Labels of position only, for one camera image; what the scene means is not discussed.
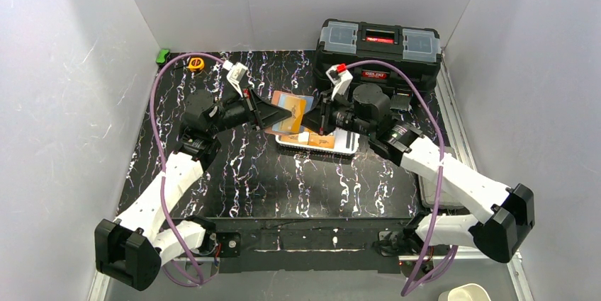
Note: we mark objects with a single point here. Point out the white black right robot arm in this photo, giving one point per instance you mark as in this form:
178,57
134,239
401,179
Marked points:
500,217

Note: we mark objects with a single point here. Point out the green small device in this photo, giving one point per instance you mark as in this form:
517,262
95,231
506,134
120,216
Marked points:
162,57

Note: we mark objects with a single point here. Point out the yellow tape measure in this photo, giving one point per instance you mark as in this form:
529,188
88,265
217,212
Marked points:
196,64

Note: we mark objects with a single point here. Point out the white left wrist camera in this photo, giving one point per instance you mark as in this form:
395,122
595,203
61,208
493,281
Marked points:
236,71

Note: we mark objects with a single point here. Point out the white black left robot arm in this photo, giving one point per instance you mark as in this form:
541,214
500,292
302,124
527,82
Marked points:
142,239

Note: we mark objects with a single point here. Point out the black red toolbox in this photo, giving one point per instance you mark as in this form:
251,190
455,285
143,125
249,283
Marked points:
415,51

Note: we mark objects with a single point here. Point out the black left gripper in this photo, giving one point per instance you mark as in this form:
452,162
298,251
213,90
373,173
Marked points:
253,110

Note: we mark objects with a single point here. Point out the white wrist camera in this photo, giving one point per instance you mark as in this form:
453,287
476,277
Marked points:
340,77
236,71

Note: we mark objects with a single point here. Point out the white plastic basket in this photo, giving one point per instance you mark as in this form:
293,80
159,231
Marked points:
299,141

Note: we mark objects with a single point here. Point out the white grey credit card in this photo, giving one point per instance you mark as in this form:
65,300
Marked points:
346,142

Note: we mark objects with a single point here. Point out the orange credit card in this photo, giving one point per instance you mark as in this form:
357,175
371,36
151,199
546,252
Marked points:
321,141
296,105

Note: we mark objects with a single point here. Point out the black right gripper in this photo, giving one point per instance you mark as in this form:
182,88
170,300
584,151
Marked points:
323,115

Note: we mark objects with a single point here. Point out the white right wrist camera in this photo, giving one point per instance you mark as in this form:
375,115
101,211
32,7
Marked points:
340,77

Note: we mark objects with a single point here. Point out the white plastic cup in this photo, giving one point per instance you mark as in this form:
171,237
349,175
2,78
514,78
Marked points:
467,292

